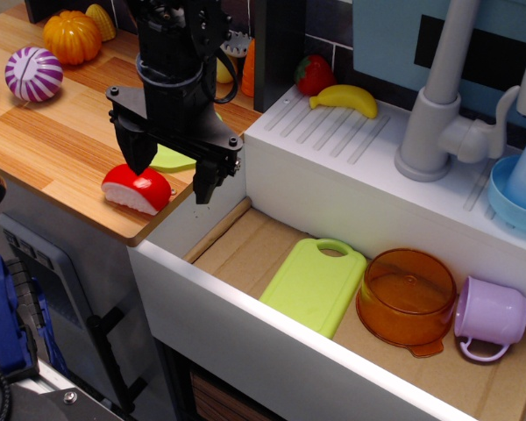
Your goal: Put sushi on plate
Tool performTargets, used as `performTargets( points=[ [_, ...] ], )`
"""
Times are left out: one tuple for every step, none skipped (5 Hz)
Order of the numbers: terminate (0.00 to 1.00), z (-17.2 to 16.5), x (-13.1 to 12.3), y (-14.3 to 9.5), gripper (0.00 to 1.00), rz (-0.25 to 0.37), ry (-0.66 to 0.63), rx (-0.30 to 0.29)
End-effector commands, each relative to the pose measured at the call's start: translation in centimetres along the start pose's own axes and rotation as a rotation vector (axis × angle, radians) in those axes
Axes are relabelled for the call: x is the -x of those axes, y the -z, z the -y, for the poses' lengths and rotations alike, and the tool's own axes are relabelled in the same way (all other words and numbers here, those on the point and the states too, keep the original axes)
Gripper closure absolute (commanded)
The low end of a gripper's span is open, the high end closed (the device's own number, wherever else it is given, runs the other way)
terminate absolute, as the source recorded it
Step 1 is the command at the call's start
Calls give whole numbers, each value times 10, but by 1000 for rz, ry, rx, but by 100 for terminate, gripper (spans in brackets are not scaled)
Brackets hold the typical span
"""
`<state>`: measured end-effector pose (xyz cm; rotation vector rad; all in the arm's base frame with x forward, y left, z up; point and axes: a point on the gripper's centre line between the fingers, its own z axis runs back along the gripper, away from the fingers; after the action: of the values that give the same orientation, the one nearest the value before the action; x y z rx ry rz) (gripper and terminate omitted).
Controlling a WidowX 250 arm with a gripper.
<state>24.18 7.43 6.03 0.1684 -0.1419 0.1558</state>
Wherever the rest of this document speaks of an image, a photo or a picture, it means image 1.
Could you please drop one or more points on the light blue panel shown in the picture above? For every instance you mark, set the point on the light blue panel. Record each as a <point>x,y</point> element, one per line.
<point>394,44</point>

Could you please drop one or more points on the green toy cutting board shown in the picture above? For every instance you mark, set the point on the green toy cutting board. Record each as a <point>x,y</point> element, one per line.
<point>316,283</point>

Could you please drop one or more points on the grey pasta spoon blue handle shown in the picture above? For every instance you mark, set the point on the grey pasta spoon blue handle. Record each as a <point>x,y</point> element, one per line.
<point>236,45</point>

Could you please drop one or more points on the blue clamp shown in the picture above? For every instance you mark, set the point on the blue clamp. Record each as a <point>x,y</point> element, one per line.
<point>26,333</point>

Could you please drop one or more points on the lilac toy mug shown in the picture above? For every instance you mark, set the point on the lilac toy mug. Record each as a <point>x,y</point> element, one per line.
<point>489,313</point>

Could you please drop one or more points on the orange transparent toy pot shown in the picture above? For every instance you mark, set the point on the orange transparent toy pot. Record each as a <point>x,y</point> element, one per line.
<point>406,299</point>

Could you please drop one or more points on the red toy strawberry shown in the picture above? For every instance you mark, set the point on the red toy strawberry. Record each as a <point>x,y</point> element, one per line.
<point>313,74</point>

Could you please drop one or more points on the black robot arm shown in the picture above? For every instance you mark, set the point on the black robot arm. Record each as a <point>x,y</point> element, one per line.
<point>187,10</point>

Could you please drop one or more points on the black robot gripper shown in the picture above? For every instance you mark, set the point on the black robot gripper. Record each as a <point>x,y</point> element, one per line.
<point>177,63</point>

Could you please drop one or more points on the yellow toy corn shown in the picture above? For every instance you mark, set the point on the yellow toy corn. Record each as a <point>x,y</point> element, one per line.
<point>103,22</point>

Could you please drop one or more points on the grey toy faucet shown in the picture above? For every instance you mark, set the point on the grey toy faucet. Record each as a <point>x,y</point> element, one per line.
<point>435,130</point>

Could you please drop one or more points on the orange toy pumpkin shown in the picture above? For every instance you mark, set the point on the orange toy pumpkin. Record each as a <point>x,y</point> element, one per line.
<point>72,37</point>

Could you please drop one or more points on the purple white striped toy onion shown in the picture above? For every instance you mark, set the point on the purple white striped toy onion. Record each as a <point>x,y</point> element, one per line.
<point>33,74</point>

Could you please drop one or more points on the black vertical post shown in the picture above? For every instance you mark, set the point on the black vertical post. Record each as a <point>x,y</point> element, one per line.
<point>279,35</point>

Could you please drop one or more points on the blue toy bowl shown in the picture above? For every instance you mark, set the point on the blue toy bowl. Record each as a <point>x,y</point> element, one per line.
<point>510,212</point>

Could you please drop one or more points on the orange toy carrot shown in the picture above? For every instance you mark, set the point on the orange toy carrot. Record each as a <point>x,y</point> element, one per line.
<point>248,75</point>

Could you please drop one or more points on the yellow toy banana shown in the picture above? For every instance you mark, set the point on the yellow toy banana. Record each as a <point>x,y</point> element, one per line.
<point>347,96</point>

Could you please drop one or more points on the black oven door handle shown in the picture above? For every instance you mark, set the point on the black oven door handle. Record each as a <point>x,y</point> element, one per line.
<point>99,329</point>

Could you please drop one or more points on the yellow toy potato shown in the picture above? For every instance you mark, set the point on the yellow toy potato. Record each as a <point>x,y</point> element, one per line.
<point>224,76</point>

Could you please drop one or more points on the light green toy plate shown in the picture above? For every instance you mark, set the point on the light green toy plate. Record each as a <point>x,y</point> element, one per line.
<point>167,160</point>

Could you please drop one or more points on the red and white toy sushi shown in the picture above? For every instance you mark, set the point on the red and white toy sushi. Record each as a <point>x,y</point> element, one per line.
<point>148,193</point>

